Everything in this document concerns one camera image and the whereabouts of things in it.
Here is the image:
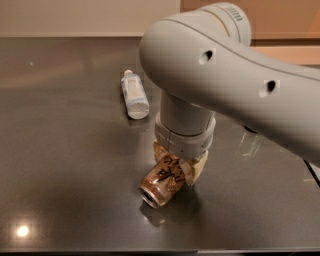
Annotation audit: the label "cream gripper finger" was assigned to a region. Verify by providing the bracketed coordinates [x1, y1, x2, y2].
[153, 140, 179, 164]
[182, 151, 208, 186]

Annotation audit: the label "orange soda can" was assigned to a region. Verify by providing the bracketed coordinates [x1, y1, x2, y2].
[139, 155, 186, 209]

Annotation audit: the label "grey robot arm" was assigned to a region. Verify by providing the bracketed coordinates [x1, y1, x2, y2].
[139, 3, 320, 165]

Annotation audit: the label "clear plastic water bottle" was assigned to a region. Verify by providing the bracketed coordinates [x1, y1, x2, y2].
[121, 70, 149, 120]

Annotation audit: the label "grey side table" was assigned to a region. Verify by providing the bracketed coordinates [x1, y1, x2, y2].
[304, 161, 320, 187]

